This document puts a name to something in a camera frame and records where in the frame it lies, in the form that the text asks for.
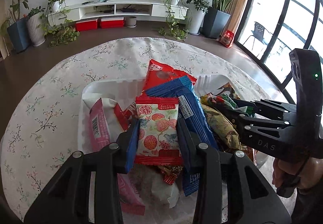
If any green white snack packet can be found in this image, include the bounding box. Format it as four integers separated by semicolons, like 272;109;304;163
216;94;255;117

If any gold snack bar packet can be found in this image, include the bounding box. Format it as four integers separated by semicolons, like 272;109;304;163
201;104;247;151

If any lychee print snack packet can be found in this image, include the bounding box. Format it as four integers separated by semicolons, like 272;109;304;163
135;96;183;166

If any blue snack packet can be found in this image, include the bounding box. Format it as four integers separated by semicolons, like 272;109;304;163
146;76;218;197

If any pink snack packet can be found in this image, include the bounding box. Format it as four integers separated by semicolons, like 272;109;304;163
89;98;146;216

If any red Mylikes snack bag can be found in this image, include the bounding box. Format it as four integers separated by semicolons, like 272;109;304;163
123;59;198;124

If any orange snack packet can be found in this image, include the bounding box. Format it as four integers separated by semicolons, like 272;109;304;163
200;83;241;108

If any red heart pattern snack packet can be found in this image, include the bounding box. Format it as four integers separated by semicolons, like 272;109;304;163
158;165;183;185

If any person's right forearm grey sleeve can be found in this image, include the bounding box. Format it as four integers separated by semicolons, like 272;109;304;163
291;185;322;224

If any person's right hand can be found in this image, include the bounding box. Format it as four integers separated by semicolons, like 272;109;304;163
272;158;322;189

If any white plastic tray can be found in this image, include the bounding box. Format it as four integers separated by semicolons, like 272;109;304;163
77;75;268;224

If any red gift box on floor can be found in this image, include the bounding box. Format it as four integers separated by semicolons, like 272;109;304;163
219;30;235;48

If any black balcony chair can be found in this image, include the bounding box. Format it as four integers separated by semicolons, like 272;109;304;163
243;21;272;46

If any floral white tablecloth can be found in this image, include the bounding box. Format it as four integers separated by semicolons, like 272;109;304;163
1;38;268;221

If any white pot plant right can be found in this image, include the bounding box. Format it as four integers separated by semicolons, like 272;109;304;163
186;0;210;36

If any hanging plant on console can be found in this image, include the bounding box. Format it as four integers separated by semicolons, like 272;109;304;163
159;0;188;40

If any white TV console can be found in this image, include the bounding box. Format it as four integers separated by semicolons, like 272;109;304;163
53;0;190;24

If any red storage box right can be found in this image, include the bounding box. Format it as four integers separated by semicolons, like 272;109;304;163
100;17;125;29

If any red storage box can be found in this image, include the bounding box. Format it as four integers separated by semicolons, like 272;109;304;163
100;17;125;29
75;19;99;32

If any small grey pot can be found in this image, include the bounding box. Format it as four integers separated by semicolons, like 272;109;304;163
125;16;137;28

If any red storage box left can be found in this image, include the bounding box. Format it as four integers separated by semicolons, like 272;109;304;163
75;19;99;32

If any trailing plant on console left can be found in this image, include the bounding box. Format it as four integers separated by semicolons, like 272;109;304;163
42;0;79;47

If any white ribbed pot plant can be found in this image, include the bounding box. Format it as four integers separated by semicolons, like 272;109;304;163
27;6;45;47

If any blue planter plant left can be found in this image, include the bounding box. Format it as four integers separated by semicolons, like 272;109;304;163
1;0;31;53

